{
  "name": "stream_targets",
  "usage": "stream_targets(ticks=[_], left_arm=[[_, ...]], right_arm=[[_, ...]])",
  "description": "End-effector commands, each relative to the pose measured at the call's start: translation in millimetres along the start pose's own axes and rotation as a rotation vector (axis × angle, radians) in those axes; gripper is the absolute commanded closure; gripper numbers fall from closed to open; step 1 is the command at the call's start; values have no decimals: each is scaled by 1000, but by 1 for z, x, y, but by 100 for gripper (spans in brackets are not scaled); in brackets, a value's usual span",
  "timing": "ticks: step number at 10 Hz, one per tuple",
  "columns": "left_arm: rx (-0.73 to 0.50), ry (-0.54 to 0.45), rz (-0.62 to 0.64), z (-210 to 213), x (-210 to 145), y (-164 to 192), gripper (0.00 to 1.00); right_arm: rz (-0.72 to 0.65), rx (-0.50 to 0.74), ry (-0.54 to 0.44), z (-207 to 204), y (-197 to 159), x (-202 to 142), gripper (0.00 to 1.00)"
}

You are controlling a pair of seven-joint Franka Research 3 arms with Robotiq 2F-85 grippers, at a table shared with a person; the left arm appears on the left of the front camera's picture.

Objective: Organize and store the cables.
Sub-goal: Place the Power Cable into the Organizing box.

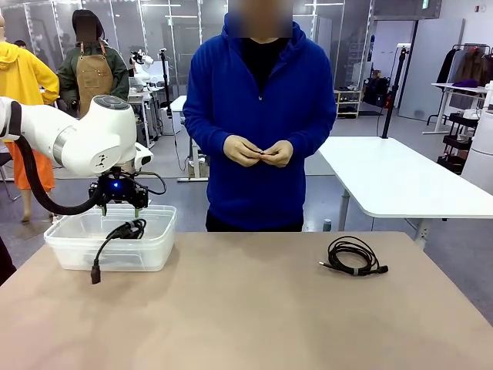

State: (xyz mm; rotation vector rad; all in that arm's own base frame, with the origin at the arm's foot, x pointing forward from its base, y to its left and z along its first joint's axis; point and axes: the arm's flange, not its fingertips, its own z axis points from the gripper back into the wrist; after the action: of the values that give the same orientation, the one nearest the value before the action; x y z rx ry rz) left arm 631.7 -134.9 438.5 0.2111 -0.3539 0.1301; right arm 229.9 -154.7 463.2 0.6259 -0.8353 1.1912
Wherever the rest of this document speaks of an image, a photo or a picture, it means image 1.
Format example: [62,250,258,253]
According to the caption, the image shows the black USB cable angled plug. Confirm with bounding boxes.
[318,235,390,278]

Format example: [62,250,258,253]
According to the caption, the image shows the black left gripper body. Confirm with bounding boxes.
[87,175,150,210]

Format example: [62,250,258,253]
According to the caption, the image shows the black tripod pole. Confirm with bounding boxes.
[381,44,411,140]

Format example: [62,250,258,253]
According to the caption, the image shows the person's right hand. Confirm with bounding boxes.
[224,134,263,169]

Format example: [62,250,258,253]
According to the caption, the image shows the person's left forearm blue sleeve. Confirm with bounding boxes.
[287,103,337,157]

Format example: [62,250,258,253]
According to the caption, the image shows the black bags pile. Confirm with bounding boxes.
[363,76,394,108]

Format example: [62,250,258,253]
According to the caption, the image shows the person's right forearm blue sleeve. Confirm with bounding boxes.
[183,103,232,155]

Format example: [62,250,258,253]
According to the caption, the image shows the thin background camera tripod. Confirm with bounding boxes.
[159,48,173,116]

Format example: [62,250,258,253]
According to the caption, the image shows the white background desk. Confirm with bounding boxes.
[422,81,492,135]

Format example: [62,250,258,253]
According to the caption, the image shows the person in brown apron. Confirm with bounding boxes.
[57,9,130,119]

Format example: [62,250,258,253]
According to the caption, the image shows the person in blue hoodie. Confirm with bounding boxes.
[183,0,338,233]

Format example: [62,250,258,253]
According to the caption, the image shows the white side table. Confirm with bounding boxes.
[317,136,493,251]

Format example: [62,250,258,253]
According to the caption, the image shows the clear plastic storage container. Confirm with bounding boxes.
[43,203,179,273]

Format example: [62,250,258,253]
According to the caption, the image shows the black trolley cart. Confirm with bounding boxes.
[437,112,481,175]

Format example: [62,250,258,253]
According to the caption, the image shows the clothes rack with coats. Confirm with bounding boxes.
[437,42,493,86]

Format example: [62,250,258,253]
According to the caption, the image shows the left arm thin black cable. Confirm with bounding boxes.
[136,171,167,197]

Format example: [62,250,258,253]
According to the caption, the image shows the white cylindrical column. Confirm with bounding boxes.
[460,109,493,184]

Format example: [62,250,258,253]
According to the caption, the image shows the wooden shoe rack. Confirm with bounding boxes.
[334,89,363,120]

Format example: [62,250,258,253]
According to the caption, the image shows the black power cable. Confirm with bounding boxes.
[90,217,148,286]

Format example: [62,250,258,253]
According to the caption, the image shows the grey background workbench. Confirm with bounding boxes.
[129,86,161,150]

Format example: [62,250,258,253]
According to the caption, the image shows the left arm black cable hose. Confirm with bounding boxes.
[15,134,106,216]

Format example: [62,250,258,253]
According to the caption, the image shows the person's left hand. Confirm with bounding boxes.
[263,139,293,169]

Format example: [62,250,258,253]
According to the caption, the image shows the person in yellow hoodie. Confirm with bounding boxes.
[0,15,61,224]

